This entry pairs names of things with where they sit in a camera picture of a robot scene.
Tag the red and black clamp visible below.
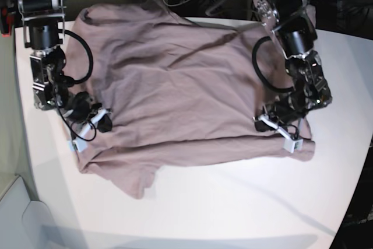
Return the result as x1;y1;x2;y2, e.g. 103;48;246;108
0;6;15;37

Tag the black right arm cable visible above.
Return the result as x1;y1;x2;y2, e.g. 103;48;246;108
62;29;94;85

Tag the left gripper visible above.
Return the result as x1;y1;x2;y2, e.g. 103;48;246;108
254;93;314;132

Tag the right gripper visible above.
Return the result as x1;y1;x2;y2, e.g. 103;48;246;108
58;91;112;133

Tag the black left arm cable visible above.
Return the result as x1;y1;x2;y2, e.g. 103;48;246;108
252;36;295;94

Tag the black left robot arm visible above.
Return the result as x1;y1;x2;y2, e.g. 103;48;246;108
252;0;332;132

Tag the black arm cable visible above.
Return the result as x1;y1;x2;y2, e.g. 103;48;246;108
252;36;295;94
62;29;94;85

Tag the mauve t-shirt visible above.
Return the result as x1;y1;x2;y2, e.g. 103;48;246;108
72;1;315;199

